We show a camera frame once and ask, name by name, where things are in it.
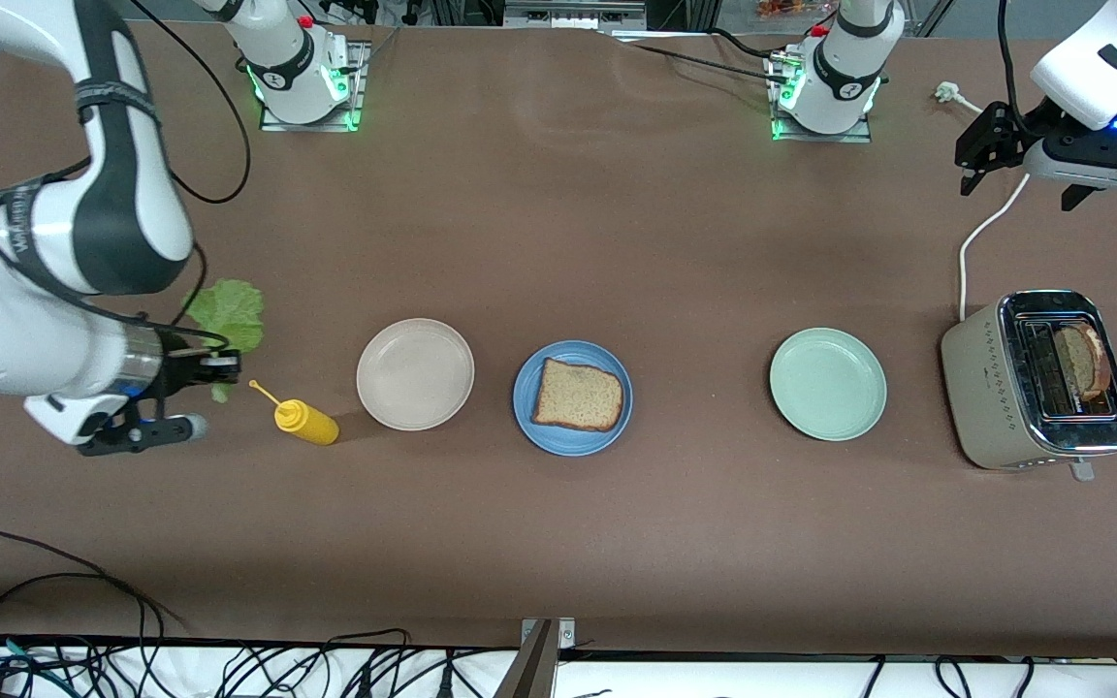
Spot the blue round plate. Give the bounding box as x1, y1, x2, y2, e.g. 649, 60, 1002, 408
513, 339, 634, 457

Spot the beige round plate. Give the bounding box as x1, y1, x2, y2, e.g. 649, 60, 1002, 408
356, 318, 476, 431

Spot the metal table edge bracket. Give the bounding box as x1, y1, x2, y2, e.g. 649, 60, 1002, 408
495, 618, 577, 698

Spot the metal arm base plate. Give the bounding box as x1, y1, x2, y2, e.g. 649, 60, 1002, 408
260, 41, 371, 133
770, 50, 875, 143

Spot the white toaster power cable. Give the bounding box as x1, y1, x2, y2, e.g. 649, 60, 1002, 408
935, 81, 1033, 323

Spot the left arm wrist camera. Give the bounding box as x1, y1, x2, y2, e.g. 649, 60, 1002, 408
1022, 136, 1117, 192

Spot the yellow squeeze bottle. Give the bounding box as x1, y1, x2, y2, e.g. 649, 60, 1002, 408
248, 379, 340, 446

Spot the teal cable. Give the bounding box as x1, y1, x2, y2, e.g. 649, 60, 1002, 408
0, 630, 75, 695

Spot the arched black cable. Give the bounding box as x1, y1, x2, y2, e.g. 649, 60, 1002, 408
321, 628, 414, 680

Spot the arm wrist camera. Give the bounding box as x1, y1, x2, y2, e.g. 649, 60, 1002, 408
1022, 136, 1117, 192
77, 412, 209, 458

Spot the mint green round plate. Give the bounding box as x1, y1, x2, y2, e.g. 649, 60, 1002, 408
769, 328, 888, 443

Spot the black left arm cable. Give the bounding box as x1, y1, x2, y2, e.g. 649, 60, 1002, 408
997, 0, 1054, 132

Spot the black cable on table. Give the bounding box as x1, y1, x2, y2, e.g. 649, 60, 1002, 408
607, 27, 797, 86

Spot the grey metal box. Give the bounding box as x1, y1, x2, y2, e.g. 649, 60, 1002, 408
503, 0, 648, 30

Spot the toasted brown bread slice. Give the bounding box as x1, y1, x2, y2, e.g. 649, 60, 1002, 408
530, 357, 625, 433
1053, 322, 1114, 400

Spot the beige chrome toaster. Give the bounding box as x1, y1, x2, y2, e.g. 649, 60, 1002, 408
941, 289, 1117, 483

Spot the looped thin black cable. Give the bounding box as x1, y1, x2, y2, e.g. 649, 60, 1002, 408
935, 655, 974, 698

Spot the green lettuce leaf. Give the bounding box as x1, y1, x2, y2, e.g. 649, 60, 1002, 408
180, 279, 267, 404

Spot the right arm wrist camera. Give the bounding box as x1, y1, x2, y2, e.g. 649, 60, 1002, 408
77, 412, 209, 458

